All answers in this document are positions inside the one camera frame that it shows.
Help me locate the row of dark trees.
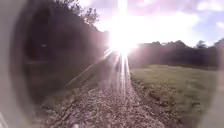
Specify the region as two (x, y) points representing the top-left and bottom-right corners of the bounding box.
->
(128, 38), (224, 71)

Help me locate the grey gravel path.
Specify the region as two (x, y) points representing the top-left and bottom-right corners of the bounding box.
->
(43, 54), (181, 128)

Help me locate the green grass field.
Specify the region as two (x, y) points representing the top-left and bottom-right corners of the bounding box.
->
(129, 63), (224, 128)

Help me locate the grass verge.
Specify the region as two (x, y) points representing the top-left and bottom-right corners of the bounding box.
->
(24, 59), (101, 101)

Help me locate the wood of dark trees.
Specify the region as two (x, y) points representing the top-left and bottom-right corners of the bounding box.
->
(19, 0), (111, 68)

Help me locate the pale path edging strip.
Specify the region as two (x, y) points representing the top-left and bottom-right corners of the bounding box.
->
(66, 53), (111, 87)

